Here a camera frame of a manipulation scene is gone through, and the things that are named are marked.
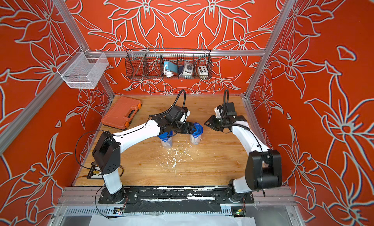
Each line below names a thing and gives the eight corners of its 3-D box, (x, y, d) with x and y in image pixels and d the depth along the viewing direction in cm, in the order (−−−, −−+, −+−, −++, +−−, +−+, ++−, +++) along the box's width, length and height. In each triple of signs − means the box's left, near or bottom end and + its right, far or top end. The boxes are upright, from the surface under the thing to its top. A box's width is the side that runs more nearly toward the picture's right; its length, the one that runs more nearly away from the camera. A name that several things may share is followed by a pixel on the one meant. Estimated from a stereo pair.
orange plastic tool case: (100, 124, 103) (97, 120, 99) (120, 99, 119) (118, 95, 115) (125, 131, 99) (123, 127, 96) (142, 104, 115) (141, 100, 111)
